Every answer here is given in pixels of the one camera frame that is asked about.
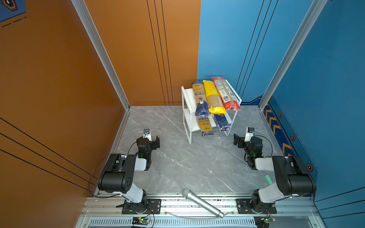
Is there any green circuit board left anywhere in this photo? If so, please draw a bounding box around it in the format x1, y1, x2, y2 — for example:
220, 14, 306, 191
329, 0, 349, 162
132, 217, 152, 228

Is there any yellow blue-top spaghetti bag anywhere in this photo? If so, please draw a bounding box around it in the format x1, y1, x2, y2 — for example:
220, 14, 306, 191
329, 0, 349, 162
192, 81, 211, 117

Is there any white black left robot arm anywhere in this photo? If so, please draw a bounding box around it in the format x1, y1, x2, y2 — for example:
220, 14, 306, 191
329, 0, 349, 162
98, 136, 160, 214

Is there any dark blue Barilla spaghetti box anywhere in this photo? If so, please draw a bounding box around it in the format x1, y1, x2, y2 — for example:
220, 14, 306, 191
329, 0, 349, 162
213, 114, 230, 132

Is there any silver microphone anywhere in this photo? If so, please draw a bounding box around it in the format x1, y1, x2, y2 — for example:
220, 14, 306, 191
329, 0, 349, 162
182, 189, 224, 218

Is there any aluminium corner post right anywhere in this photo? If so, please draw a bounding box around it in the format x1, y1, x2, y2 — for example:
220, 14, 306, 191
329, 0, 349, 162
258, 0, 327, 111

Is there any blue yellow spaghetti bag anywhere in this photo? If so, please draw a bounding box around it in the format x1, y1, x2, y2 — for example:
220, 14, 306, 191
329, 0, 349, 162
197, 116, 214, 136

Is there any aluminium corner post left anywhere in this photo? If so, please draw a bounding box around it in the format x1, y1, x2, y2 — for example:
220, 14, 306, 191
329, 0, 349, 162
71, 0, 130, 112

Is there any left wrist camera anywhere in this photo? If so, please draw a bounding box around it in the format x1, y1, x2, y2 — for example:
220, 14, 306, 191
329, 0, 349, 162
143, 128, 152, 141

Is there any red spaghetti package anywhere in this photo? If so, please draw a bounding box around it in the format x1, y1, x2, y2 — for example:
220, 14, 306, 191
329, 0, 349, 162
212, 77, 240, 111

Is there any yellow spaghetti package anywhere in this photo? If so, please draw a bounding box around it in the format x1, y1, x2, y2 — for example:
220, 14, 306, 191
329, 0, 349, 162
203, 80, 226, 115

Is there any white two-tier metal shelf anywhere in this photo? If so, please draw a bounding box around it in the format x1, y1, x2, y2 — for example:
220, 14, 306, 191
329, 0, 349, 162
181, 79, 242, 145

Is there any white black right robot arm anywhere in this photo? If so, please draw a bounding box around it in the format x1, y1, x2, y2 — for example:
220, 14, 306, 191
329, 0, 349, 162
233, 134, 317, 213

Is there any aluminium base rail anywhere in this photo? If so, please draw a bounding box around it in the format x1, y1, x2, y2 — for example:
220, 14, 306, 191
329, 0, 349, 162
76, 193, 326, 228

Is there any aluminium corner post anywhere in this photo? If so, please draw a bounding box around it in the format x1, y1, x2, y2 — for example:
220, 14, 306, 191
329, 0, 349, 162
71, 0, 130, 112
258, 0, 327, 111

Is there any circuit board right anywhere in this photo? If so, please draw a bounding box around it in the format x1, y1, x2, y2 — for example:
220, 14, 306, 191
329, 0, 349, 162
254, 217, 276, 228

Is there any small green lego strip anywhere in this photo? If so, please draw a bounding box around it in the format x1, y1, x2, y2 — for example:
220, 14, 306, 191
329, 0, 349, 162
265, 175, 273, 185

